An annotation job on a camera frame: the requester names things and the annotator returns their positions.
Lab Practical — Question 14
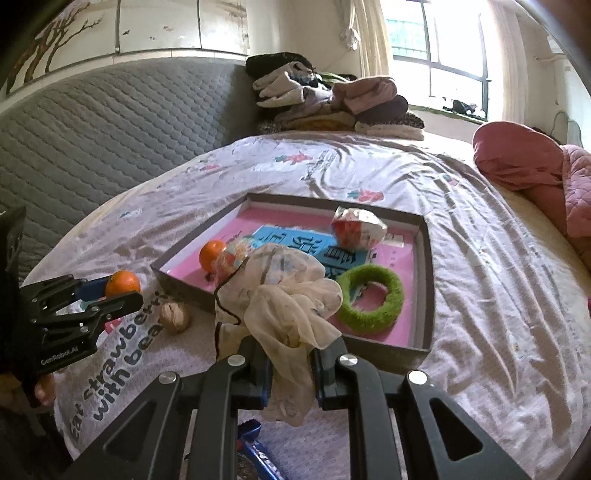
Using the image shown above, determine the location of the cream sheer scarf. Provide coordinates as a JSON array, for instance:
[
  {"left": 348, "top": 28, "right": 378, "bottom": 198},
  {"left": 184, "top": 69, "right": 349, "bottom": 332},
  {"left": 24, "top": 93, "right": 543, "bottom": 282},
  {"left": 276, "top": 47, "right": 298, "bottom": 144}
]
[{"left": 213, "top": 244, "right": 345, "bottom": 428}]

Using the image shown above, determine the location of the red white wrapped packet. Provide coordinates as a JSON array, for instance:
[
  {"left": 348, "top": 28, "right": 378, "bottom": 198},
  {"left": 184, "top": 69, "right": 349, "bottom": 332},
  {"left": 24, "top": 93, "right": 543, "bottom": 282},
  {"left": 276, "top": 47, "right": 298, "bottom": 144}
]
[{"left": 330, "top": 206, "right": 389, "bottom": 252}]

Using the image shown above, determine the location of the person's left hand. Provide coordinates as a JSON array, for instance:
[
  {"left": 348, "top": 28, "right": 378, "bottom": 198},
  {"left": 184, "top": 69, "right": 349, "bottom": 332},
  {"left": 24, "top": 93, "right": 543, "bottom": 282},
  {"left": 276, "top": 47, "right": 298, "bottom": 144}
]
[{"left": 34, "top": 374, "right": 57, "bottom": 408}]

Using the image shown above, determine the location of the brown walnut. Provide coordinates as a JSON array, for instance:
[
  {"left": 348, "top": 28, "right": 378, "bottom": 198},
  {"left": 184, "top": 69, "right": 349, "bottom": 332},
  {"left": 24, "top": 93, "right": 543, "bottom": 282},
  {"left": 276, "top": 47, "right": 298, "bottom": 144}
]
[{"left": 159, "top": 301, "right": 191, "bottom": 335}]

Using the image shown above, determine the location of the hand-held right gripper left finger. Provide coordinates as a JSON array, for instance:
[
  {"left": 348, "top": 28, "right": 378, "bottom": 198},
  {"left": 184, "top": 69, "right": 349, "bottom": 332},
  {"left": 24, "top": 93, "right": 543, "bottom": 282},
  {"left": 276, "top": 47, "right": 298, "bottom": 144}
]
[{"left": 60, "top": 335, "right": 274, "bottom": 480}]

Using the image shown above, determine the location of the small colourful snack packet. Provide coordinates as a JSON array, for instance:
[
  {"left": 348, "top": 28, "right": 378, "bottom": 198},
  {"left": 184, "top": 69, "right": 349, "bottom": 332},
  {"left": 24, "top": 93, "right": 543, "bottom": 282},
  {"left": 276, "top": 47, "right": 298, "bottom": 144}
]
[{"left": 215, "top": 237, "right": 259, "bottom": 283}]

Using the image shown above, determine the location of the grey quilted headboard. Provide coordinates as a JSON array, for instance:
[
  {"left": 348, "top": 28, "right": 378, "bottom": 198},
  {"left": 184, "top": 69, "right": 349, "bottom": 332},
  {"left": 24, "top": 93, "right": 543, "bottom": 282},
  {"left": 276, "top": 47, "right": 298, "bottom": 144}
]
[{"left": 0, "top": 58, "right": 259, "bottom": 278}]

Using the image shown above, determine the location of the pile of folded clothes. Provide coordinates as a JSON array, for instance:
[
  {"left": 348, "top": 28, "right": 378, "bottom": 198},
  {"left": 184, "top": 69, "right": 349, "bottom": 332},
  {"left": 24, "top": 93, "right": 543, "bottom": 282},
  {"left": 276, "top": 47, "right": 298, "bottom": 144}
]
[{"left": 245, "top": 52, "right": 426, "bottom": 140}]

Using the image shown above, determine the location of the cream curtain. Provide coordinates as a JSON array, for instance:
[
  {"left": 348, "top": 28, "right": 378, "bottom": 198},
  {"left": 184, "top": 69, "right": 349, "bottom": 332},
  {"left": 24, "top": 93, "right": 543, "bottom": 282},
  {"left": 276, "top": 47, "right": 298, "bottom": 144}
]
[{"left": 342, "top": 0, "right": 394, "bottom": 80}]

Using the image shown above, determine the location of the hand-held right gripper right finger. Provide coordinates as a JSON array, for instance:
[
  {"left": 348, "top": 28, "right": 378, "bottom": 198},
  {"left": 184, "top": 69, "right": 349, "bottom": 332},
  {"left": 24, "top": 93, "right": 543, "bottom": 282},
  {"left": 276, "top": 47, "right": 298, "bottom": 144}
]
[{"left": 310, "top": 337, "right": 532, "bottom": 480}]

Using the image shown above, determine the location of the orange mandarin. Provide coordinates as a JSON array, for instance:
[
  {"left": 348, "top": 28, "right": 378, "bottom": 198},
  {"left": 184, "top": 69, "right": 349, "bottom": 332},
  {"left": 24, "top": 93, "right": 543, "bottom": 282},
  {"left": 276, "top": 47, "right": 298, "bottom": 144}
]
[
  {"left": 198, "top": 241, "right": 228, "bottom": 273},
  {"left": 105, "top": 271, "right": 141, "bottom": 301}
]

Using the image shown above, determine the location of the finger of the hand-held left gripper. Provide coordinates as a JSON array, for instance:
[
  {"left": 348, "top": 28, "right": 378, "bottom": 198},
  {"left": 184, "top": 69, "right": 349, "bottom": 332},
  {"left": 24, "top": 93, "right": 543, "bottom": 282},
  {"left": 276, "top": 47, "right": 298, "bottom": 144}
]
[
  {"left": 34, "top": 291, "right": 145, "bottom": 339},
  {"left": 21, "top": 275, "right": 112, "bottom": 308}
]

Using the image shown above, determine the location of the tree mural wall panel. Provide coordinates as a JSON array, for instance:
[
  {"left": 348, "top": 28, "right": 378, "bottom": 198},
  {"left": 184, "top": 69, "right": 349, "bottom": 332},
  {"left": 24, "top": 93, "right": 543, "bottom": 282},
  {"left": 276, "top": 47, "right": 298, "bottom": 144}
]
[{"left": 0, "top": 0, "right": 251, "bottom": 95}]

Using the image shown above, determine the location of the grey shallow box tray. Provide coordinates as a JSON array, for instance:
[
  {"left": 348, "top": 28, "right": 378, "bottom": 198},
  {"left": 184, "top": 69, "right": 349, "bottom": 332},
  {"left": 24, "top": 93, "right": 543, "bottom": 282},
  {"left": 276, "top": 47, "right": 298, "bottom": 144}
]
[{"left": 151, "top": 193, "right": 435, "bottom": 365}]

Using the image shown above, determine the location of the window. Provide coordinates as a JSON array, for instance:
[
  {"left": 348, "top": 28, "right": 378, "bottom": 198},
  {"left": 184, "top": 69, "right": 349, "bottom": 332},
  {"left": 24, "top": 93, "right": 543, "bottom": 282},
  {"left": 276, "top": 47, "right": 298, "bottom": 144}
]
[{"left": 383, "top": 0, "right": 495, "bottom": 121}]

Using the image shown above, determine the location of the floral printed bed sheet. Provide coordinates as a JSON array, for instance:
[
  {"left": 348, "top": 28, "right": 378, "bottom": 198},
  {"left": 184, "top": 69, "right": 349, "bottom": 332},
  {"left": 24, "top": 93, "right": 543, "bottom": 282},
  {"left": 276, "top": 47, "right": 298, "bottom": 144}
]
[{"left": 21, "top": 129, "right": 591, "bottom": 480}]

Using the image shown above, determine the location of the green fuzzy ring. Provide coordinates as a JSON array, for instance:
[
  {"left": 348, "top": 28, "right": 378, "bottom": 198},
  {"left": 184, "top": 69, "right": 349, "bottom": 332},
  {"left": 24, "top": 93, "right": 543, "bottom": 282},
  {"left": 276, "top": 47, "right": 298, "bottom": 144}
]
[{"left": 335, "top": 264, "right": 405, "bottom": 335}]

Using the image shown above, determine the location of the blue snack packet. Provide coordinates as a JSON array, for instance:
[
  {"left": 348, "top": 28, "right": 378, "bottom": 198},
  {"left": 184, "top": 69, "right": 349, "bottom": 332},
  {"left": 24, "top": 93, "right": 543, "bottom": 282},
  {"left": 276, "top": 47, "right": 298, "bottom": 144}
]
[{"left": 236, "top": 422, "right": 288, "bottom": 480}]

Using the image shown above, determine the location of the pink quilt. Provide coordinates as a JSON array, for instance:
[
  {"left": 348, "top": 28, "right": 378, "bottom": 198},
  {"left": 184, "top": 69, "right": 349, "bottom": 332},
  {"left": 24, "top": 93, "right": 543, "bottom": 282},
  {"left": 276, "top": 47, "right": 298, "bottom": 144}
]
[{"left": 473, "top": 121, "right": 591, "bottom": 273}]

